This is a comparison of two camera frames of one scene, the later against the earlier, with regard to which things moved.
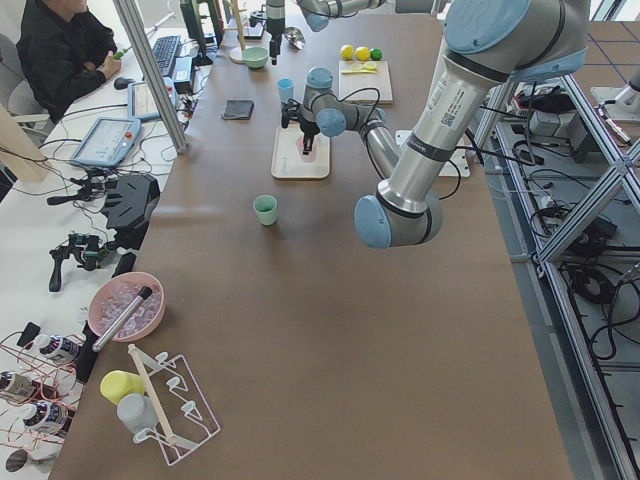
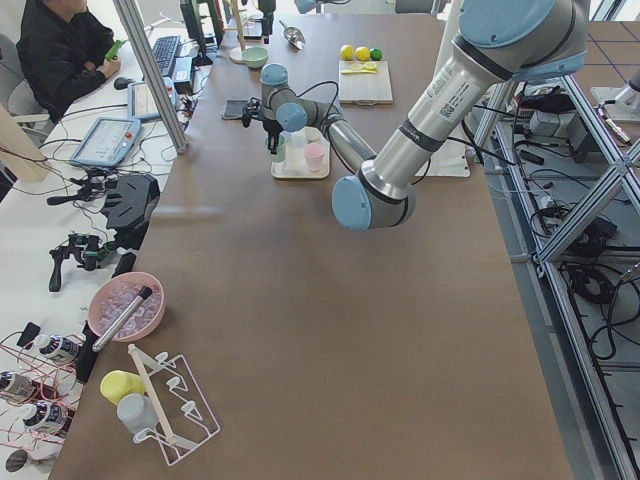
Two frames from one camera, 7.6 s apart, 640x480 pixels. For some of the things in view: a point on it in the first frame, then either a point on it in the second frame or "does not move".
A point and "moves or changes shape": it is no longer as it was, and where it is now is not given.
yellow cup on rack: x=117 y=384 does not move
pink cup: x=311 y=156 to x=314 y=153
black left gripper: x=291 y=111 to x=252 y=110
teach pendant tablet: x=108 y=143 does not move
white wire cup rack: x=185 y=419 does not move
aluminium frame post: x=143 y=49 does not move
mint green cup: x=265 y=206 to x=281 y=150
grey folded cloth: x=238 y=109 does not move
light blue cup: x=285 y=88 moves or changes shape
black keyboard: x=164 y=50 does not move
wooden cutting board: x=364 y=87 does not move
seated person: x=66 y=50 does not move
